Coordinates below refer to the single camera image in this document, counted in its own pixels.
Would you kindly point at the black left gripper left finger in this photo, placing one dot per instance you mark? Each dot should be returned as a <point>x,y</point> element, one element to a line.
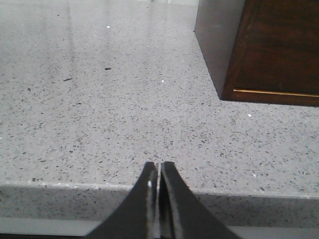
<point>134,218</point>

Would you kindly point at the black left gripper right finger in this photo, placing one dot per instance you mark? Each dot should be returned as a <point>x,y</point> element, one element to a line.
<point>181,214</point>

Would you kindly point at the dark wooden drawer cabinet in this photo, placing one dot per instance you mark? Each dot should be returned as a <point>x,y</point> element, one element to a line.
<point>221,31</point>

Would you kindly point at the lower wooden drawer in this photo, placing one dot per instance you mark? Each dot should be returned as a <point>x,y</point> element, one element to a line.
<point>282,50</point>

